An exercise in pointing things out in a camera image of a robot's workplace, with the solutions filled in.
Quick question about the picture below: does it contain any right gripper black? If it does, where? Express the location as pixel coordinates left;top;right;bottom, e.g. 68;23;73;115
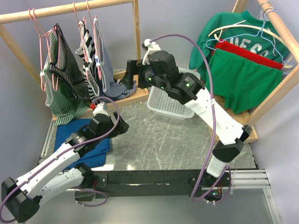
120;59;167;91

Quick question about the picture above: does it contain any left wooden clothes rack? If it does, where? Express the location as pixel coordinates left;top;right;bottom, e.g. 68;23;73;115
0;0;150;122

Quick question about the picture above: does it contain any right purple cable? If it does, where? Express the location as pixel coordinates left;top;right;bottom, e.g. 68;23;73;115
149;34;232;203

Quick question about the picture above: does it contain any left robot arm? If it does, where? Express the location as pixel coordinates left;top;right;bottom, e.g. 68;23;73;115
0;112;129;223

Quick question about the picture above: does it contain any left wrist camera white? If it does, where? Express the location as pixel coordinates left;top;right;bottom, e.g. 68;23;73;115
90;102;108;116

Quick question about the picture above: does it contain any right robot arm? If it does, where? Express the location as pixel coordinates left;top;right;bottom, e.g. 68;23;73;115
121;50;252;186

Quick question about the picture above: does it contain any blue white striped tank top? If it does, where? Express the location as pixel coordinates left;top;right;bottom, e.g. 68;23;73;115
94;17;136;101

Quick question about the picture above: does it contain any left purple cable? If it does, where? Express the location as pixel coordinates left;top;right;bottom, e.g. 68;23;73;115
0;96;120;222

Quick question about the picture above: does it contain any white plastic perforated basket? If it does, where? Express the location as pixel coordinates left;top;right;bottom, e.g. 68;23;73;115
147;67;201;121

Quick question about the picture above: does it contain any blue cloth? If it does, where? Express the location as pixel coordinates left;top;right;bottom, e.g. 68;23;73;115
54;118;112;168

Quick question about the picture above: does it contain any black base beam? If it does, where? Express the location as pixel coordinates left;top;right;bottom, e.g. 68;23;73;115
93;169;232;199

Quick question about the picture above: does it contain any green striped tank top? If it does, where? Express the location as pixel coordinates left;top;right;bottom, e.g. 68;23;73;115
40;23;90;126

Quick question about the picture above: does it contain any black white striped tank top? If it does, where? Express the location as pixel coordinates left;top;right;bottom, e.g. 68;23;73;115
75;21;100;100

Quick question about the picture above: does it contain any green t-shirt front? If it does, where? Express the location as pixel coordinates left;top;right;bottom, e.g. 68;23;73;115
209;49;283;114

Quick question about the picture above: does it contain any pink hanger with blue top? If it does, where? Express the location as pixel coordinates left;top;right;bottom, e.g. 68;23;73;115
86;0;101;80

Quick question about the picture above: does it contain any cream white hanger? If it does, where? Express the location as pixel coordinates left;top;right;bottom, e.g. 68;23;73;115
207;20;294;69

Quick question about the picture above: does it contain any wooden clothes rack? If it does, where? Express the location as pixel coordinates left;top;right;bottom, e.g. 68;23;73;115
0;0;150;122
198;0;299;143

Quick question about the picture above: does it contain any red cloth on hanger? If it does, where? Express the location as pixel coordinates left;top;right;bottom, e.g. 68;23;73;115
215;41;283;70

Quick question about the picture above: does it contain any purple cable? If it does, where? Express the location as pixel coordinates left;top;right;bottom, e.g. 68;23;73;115
149;34;232;203
0;96;120;222

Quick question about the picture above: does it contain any aluminium frame rail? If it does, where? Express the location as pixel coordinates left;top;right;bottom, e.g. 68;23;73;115
232;169;271;189

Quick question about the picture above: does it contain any light blue wire hanger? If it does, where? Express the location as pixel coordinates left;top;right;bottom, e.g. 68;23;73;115
205;3;292;70

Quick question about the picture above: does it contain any right wooden clothes rack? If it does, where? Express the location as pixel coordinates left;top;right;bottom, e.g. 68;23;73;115
198;0;299;143

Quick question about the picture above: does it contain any green sweatshirt with letters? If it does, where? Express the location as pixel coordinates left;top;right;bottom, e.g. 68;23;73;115
189;11;290;82

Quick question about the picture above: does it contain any pink hanger far left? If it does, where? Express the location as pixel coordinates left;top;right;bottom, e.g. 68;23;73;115
28;8;51;92

